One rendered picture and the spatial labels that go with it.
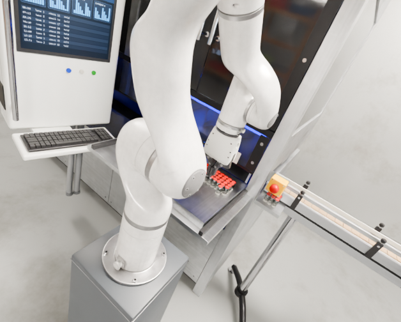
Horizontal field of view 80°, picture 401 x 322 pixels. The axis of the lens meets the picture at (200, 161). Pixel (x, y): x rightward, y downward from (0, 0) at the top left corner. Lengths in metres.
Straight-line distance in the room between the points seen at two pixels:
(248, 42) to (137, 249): 0.56
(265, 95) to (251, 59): 0.09
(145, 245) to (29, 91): 0.96
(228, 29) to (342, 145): 3.01
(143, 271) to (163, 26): 0.63
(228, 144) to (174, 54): 0.40
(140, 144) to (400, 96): 3.09
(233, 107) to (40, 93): 0.99
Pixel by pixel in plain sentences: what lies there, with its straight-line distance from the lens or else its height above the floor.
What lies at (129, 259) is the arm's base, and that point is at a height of 0.92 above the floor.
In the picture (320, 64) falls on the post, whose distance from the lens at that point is 1.01.
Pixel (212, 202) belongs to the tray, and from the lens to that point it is 1.04.
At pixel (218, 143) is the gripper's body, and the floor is 1.21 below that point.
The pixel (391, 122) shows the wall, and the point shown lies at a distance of 3.40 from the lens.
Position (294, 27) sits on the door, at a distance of 1.05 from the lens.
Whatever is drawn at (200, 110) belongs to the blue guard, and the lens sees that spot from 1.21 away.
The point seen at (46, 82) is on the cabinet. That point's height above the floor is 1.04.
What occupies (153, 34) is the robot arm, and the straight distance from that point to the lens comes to 0.36.
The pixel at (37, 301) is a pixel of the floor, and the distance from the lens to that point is 1.73.
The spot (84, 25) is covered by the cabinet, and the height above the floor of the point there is 1.32.
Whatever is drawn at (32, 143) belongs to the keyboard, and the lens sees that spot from 1.30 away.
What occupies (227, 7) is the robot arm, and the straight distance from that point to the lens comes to 0.52.
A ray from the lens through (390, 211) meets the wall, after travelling 3.73.
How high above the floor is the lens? 1.51
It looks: 29 degrees down
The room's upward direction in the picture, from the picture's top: 20 degrees clockwise
